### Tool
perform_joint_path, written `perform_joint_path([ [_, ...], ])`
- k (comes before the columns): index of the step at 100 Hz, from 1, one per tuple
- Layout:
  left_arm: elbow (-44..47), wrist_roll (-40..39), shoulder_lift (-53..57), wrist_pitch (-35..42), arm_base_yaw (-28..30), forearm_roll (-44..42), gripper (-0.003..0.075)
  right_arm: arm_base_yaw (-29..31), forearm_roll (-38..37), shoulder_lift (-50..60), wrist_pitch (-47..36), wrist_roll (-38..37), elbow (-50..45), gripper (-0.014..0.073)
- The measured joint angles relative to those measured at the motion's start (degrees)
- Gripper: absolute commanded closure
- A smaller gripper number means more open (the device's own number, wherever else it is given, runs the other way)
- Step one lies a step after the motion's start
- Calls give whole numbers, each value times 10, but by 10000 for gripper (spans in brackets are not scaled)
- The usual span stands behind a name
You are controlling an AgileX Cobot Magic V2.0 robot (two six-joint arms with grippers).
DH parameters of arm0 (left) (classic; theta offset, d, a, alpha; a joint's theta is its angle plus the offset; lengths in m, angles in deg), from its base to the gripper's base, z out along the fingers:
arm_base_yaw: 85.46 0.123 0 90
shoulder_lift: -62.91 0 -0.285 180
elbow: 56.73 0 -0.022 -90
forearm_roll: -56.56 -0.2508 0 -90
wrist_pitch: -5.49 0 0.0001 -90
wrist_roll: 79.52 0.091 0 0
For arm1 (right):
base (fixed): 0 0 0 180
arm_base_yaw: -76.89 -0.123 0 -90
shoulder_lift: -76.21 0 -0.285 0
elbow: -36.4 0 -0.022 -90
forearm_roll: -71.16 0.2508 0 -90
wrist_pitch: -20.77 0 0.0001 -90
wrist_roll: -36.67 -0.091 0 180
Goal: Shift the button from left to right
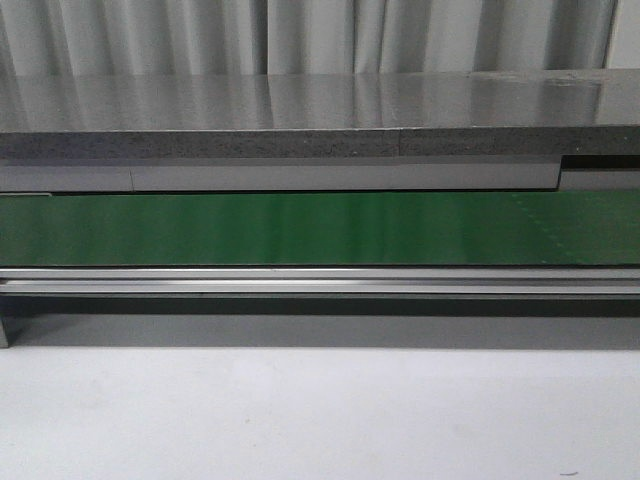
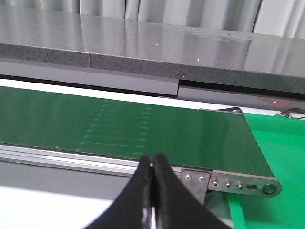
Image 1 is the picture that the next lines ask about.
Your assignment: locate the aluminium conveyor front rail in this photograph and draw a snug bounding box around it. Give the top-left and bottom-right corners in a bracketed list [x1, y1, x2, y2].
[1, 266, 639, 297]

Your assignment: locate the grey pleated curtain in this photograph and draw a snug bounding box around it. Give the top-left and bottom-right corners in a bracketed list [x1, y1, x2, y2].
[1, 1, 617, 77]

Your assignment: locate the grey conveyor rear guard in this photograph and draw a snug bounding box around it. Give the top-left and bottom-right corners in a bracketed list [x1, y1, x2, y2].
[1, 155, 639, 194]

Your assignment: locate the grey stone slab table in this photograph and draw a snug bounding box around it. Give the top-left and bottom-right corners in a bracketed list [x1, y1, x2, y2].
[1, 69, 639, 159]

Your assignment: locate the green conveyor belt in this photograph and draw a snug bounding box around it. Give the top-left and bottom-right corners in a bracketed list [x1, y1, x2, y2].
[1, 190, 639, 267]

